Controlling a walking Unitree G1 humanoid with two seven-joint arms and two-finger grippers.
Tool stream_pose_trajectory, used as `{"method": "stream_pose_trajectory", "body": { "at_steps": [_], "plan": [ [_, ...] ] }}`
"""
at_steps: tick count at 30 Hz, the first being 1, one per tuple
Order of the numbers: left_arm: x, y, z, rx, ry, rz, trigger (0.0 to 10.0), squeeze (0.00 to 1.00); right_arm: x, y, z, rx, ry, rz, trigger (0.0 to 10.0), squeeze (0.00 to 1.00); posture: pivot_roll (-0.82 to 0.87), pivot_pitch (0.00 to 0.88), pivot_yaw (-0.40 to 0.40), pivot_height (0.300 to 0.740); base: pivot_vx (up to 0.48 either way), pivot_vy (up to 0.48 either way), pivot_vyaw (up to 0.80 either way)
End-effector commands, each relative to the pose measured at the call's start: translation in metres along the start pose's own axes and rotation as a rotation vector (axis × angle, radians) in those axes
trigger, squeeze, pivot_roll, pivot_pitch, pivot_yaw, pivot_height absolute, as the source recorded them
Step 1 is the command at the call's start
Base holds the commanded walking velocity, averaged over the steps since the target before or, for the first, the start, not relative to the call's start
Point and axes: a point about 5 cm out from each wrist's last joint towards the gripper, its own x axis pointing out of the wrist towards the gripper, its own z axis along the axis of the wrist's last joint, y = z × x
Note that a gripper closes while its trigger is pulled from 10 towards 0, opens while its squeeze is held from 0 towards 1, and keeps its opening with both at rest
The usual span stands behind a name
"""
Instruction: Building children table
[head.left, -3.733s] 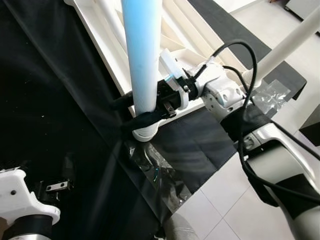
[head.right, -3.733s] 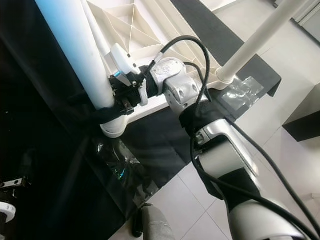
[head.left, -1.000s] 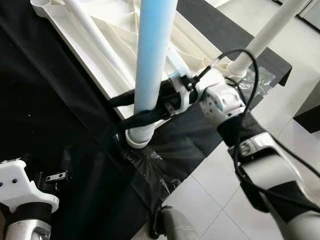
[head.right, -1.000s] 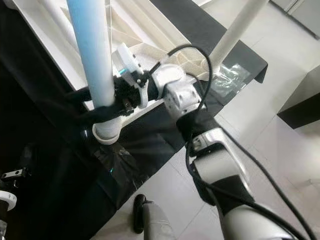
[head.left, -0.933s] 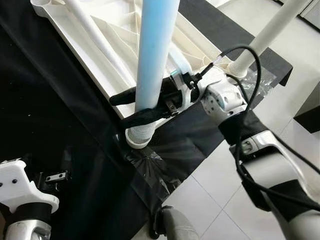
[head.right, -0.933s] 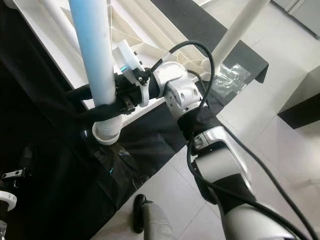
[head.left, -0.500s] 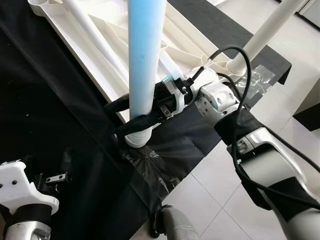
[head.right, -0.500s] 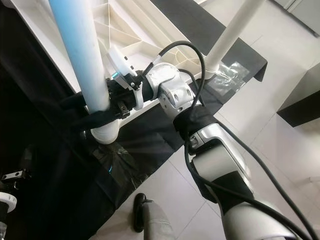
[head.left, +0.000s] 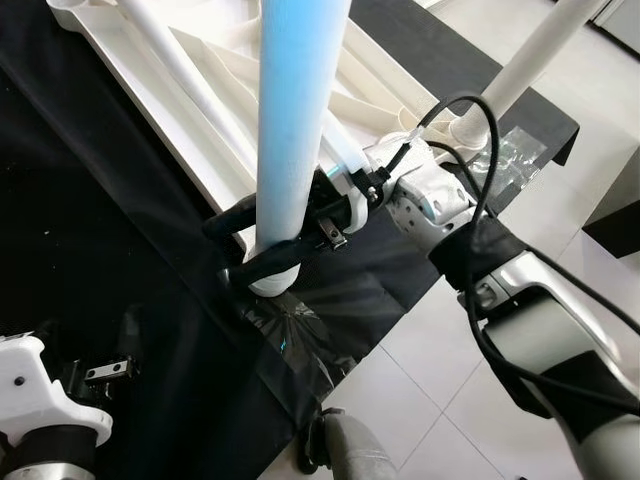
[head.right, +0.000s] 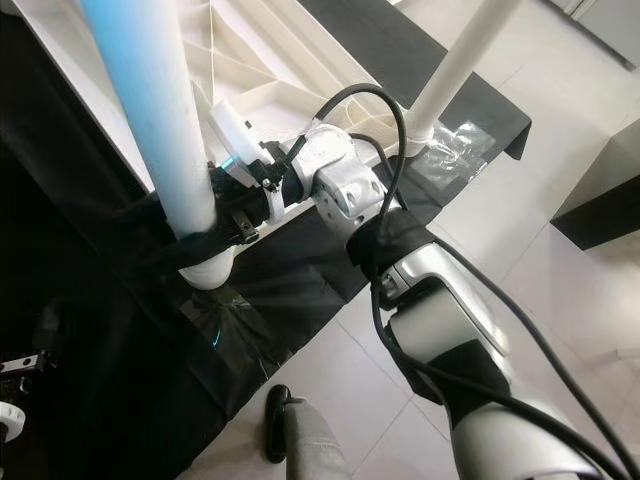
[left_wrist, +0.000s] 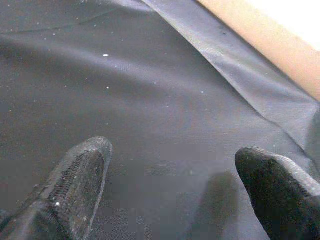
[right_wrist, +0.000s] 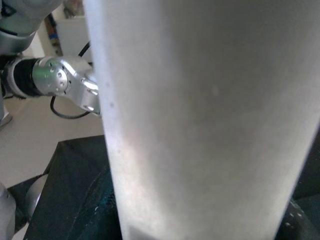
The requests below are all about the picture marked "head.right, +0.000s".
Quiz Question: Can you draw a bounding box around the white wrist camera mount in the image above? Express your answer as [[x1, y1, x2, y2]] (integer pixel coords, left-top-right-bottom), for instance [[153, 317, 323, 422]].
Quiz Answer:
[[0, 400, 27, 443], [208, 100, 286, 226]]

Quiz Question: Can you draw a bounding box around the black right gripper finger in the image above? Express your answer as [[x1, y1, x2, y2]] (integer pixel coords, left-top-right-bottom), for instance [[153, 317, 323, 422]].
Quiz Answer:
[[115, 195, 166, 236], [150, 232, 241, 273]]

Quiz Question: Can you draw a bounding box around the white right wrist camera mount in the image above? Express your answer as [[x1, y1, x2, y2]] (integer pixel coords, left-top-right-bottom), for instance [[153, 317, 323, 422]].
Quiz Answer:
[[208, 100, 286, 226]]

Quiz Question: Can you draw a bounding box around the black low furniture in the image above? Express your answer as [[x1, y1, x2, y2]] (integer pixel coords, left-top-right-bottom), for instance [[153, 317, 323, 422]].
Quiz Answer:
[[550, 128, 640, 251]]

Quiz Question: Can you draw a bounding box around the grey robot leg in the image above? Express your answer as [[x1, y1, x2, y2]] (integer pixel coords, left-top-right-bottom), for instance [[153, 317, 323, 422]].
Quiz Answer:
[[263, 385, 351, 480]]

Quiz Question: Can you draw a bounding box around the white plastic table top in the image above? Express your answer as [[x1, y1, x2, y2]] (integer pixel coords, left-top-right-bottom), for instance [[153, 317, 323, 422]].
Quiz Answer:
[[10, 0, 441, 291]]

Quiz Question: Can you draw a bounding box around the black tablecloth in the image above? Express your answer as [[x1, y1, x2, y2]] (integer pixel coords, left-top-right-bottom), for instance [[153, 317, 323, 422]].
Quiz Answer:
[[0, 0, 533, 480]]

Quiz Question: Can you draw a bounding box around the grey tall cabinet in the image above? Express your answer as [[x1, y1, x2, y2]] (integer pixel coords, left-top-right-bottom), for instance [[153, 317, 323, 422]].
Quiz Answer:
[[545, 0, 640, 71]]

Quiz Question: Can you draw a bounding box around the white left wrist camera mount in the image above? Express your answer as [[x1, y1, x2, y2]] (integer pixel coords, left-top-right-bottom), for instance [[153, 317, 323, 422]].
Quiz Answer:
[[0, 400, 27, 443]]

